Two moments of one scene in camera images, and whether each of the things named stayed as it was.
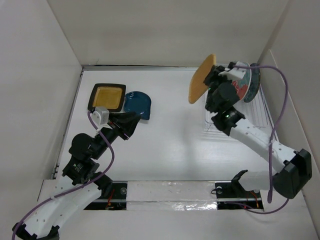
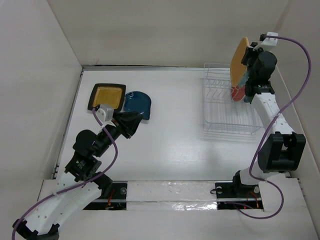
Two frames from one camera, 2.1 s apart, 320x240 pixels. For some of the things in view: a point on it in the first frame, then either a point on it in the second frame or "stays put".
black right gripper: [213, 74] → [250, 52]
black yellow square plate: [107, 95] stays put
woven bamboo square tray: [198, 87] → [238, 70]
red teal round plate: [243, 86] stays put
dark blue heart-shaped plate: [138, 102] stays put
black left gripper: [126, 122] stays put
